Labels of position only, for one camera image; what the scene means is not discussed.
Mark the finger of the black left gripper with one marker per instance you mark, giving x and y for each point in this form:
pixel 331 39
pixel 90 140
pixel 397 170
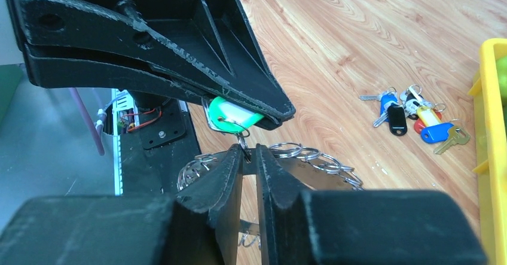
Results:
pixel 250 87
pixel 213 32

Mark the light green apple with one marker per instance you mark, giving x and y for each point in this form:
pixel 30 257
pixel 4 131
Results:
pixel 501 76

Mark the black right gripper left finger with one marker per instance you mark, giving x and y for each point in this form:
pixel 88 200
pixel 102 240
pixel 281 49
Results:
pixel 198 226

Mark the pile of tagged keys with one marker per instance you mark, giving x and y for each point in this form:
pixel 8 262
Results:
pixel 396 109

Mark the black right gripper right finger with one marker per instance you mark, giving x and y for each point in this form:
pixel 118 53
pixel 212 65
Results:
pixel 303 226

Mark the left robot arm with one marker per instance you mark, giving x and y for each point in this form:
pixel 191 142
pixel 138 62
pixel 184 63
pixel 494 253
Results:
pixel 154 49

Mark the yellow plastic tray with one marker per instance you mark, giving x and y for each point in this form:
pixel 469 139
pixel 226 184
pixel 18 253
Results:
pixel 490 145

